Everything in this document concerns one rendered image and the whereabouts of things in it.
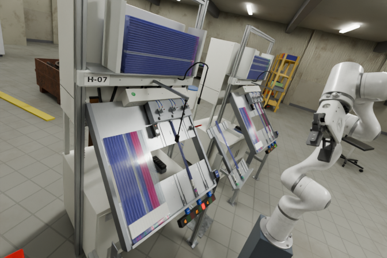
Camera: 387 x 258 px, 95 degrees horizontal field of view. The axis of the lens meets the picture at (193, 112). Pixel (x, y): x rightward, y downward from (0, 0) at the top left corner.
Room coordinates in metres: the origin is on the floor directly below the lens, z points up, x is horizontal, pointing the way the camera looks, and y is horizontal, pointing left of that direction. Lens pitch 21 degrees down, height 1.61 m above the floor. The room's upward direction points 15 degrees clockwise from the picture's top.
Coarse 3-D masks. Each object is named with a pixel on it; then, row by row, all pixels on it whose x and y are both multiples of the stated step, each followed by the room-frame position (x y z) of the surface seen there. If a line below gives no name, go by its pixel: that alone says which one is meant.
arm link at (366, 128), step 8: (360, 104) 0.81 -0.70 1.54; (368, 104) 0.81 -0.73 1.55; (360, 112) 0.81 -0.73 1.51; (368, 112) 0.81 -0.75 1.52; (360, 120) 0.82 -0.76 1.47; (368, 120) 0.79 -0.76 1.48; (376, 120) 0.81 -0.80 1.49; (352, 128) 0.83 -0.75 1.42; (360, 128) 0.81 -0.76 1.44; (368, 128) 0.79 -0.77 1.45; (376, 128) 0.78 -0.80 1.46; (352, 136) 0.83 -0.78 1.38; (360, 136) 0.80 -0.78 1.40; (368, 136) 0.78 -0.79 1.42; (376, 136) 0.78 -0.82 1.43
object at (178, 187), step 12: (192, 168) 1.00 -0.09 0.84; (204, 168) 1.07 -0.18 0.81; (168, 180) 0.83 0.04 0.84; (180, 180) 0.88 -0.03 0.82; (204, 180) 1.01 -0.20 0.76; (168, 192) 0.78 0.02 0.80; (180, 192) 0.83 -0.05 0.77; (192, 192) 0.89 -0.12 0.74; (120, 204) 0.60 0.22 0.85; (168, 204) 0.74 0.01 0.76; (180, 204) 0.78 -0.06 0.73
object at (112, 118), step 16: (96, 112) 0.81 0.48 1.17; (112, 112) 0.87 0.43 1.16; (128, 112) 0.94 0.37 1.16; (144, 112) 1.01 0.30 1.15; (112, 128) 0.81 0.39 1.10; (128, 128) 0.87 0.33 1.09; (144, 128) 0.94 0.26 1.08; (160, 128) 1.02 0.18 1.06; (176, 128) 1.11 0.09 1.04; (160, 144) 0.95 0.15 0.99
